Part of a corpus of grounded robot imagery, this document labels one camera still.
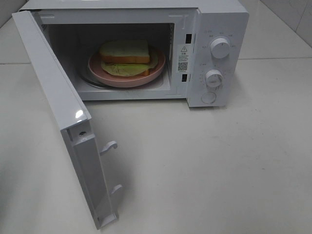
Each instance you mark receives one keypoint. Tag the round white door button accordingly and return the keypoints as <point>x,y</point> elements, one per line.
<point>208,97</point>

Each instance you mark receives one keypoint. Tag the toast sandwich with lettuce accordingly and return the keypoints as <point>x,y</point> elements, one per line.
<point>127,58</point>

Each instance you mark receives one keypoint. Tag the pink round plate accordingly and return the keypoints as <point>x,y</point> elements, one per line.
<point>95,67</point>

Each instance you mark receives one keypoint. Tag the white microwave door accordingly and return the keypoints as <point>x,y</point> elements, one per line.
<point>73,120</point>

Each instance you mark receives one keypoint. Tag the lower white timer knob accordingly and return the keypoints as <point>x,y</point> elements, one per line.
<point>213,78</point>

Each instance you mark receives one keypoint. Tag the white microwave oven body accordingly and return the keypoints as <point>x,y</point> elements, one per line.
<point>182,29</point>

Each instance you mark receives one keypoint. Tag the upper white power knob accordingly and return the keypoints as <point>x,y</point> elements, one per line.
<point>220,47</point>

